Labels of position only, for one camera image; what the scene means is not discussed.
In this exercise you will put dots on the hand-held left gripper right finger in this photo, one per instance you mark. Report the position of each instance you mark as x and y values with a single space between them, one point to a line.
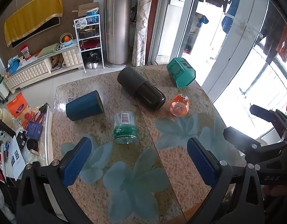
201 163

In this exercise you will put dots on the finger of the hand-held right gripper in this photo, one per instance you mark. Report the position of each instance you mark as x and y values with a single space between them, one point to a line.
264 113
239 137

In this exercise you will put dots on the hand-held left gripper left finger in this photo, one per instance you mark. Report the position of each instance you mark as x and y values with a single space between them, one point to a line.
77 162

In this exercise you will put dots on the clear cup with green band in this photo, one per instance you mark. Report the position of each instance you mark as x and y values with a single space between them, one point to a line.
124 128

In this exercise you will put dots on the dark blue cup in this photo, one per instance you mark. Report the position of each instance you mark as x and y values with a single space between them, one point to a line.
85 106

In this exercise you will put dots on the orange translucent cup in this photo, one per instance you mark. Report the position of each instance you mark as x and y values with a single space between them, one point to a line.
179 105

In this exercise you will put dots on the black and grey thermos cup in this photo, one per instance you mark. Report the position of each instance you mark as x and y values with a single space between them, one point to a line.
141 86

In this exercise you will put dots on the person's right hand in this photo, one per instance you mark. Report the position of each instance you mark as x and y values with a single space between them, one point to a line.
275 191

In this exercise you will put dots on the glass side table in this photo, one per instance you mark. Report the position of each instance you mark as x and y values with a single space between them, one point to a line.
44 133

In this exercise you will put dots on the black round container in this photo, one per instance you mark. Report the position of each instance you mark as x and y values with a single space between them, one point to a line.
32 144

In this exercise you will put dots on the dark blue booklet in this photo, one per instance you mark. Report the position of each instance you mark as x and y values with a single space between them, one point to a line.
34 130

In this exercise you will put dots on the white printed paper sheet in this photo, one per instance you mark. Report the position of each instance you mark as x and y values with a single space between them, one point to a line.
16 155

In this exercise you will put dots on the red hanging garment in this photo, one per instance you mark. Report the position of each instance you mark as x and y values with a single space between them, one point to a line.
285 43

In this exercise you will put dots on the orange paper bag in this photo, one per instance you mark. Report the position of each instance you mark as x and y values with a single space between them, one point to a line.
17 107

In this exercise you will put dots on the green hexagonal tin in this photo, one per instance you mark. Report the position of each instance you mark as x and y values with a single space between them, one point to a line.
180 72

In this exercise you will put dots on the white shoes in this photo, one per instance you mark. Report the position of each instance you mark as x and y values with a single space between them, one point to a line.
92 65

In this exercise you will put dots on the white tufted tv cabinet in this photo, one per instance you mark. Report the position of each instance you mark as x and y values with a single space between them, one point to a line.
41 68

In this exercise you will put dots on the blue hanging garment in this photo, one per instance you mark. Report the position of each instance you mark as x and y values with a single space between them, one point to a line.
230 11

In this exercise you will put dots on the green cushion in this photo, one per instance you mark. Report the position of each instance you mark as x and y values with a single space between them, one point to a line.
50 49

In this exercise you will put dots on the sliding glass door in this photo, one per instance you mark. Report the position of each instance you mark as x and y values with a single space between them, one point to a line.
190 23

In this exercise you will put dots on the blue tissue box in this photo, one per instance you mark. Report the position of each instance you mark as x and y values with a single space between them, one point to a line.
13 64

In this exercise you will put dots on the red snack bag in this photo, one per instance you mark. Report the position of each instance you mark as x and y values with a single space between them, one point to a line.
25 52

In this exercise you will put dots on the bowl of oranges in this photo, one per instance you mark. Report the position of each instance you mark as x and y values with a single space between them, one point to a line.
66 39

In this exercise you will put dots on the black television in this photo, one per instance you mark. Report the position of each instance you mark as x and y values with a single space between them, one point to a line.
41 31

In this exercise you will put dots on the silver tower air conditioner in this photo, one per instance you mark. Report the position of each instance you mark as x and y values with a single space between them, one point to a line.
116 23

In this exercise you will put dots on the patterned beige curtain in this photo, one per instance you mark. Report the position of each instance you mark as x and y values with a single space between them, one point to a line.
143 23

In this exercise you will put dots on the cardboard box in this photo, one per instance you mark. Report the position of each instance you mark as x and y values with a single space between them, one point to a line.
87 9

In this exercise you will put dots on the yellow cloth covered TV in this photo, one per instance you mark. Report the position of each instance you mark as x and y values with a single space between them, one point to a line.
32 14

